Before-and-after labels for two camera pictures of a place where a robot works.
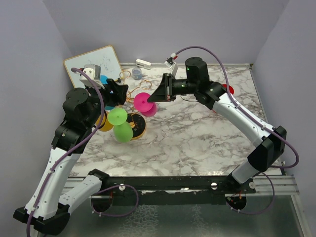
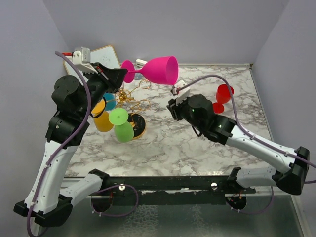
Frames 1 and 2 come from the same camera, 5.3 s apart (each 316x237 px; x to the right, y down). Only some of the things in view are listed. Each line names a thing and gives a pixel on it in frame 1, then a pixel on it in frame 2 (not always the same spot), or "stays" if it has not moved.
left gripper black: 119,96 → 116,77
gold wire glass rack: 137,119 stays
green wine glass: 123,131 stays
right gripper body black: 171,83 → 182,110
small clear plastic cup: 137,73 stays
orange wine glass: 104,125 stays
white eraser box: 142,63 stays
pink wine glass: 145,108 → 164,70
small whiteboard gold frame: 105,57 stays
